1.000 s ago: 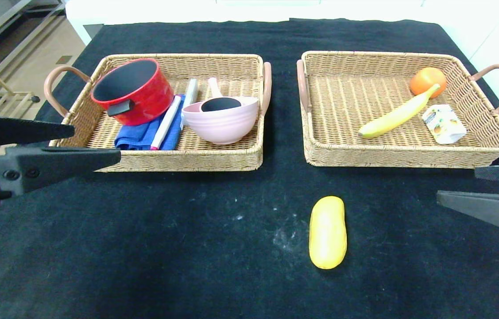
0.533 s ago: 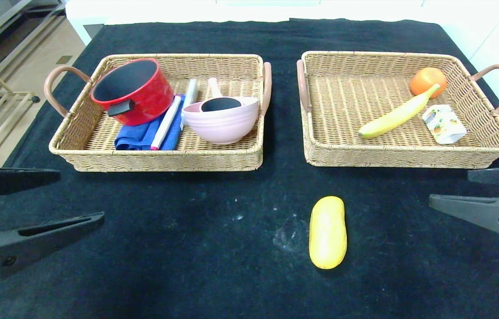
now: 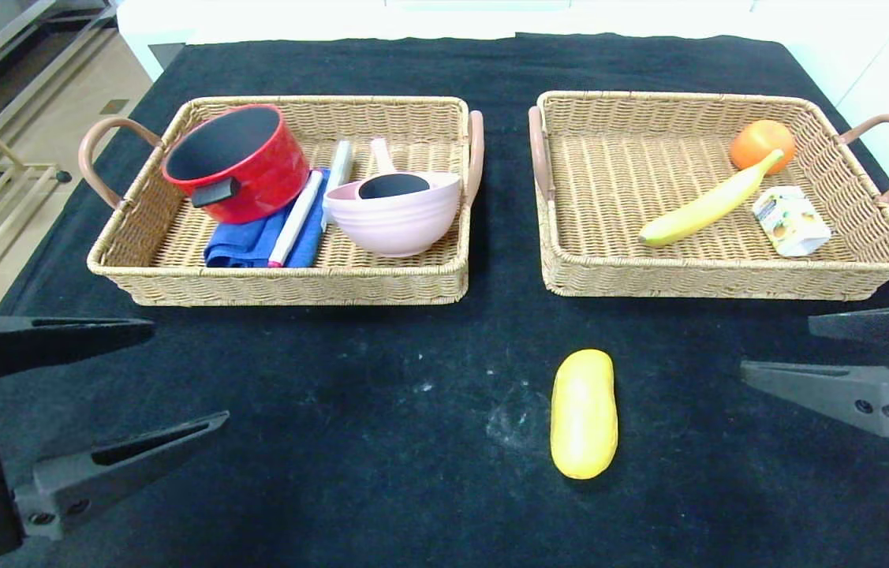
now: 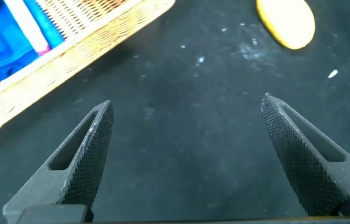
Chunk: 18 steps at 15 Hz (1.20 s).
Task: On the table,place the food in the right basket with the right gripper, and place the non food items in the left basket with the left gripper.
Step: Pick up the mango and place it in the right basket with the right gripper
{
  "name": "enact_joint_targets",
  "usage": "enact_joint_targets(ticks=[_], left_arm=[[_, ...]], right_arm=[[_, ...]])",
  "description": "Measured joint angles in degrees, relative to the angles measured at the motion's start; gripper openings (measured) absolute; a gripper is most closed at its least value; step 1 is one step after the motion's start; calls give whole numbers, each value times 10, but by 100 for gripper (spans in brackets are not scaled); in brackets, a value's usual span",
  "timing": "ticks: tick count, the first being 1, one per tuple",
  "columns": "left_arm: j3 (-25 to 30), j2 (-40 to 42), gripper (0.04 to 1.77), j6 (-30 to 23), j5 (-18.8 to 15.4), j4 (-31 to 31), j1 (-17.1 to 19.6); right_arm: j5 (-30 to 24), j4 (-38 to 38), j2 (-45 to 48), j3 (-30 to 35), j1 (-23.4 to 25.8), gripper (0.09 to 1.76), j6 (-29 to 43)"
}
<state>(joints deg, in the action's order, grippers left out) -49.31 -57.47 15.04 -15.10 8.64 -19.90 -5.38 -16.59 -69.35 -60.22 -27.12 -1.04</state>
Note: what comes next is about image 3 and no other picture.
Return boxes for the pink bowl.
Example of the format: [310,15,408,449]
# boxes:
[323,171,465,258]

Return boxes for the blue folded towel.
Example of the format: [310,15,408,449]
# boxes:
[204,170,331,269]

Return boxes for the small juice carton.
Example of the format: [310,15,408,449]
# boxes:
[752,185,832,258]

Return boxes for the red pot with black handles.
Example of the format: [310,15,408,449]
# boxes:
[161,103,311,225]

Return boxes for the yellow banana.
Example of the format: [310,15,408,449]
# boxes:
[638,148,784,249]

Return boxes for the pink saucepan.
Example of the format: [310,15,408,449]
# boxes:
[356,138,433,200]

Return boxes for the clear plastic thermometer case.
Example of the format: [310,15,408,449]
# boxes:
[320,140,354,234]

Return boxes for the black tablecloth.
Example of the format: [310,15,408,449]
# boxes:
[0,32,889,568]

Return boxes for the white marker pen pink cap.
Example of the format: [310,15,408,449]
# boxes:
[267,170,324,269]

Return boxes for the orange fruit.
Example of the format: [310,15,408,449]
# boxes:
[730,119,797,174]

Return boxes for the wicker basket with brown handles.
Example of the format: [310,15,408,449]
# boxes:
[78,95,485,307]
[528,90,889,301]

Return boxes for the yellow mango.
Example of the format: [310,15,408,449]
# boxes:
[550,349,619,480]

